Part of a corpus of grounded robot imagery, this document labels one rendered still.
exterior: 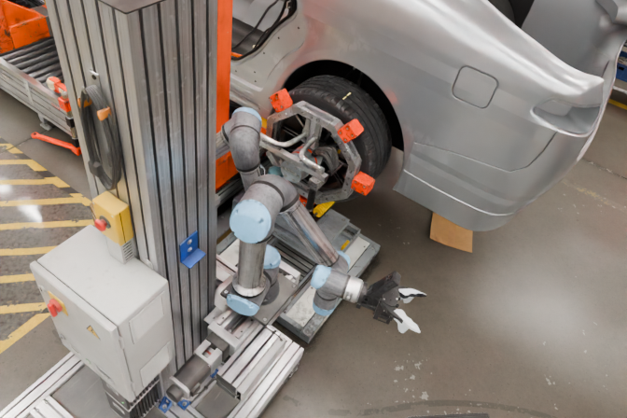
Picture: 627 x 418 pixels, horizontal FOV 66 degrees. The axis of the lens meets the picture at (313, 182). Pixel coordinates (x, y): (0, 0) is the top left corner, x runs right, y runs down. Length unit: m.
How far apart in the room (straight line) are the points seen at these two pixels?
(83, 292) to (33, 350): 1.42
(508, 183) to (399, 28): 0.84
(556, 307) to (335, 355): 1.52
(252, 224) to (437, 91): 1.16
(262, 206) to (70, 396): 1.45
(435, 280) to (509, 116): 1.44
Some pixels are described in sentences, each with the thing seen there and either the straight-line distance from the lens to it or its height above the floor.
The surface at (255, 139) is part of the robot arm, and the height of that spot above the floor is 1.32.
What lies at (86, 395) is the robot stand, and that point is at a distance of 2.50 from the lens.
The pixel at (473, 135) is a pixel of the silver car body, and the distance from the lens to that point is 2.23.
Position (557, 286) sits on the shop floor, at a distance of 3.67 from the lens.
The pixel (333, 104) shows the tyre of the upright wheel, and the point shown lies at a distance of 2.32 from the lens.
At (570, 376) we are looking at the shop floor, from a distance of 3.31.
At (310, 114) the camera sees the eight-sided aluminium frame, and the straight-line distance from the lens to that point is 2.32.
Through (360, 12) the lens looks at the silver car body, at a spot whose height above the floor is 1.57.
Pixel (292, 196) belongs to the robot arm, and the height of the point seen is 1.40.
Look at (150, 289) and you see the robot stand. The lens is 1.48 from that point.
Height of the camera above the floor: 2.45
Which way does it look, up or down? 43 degrees down
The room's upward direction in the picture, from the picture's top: 12 degrees clockwise
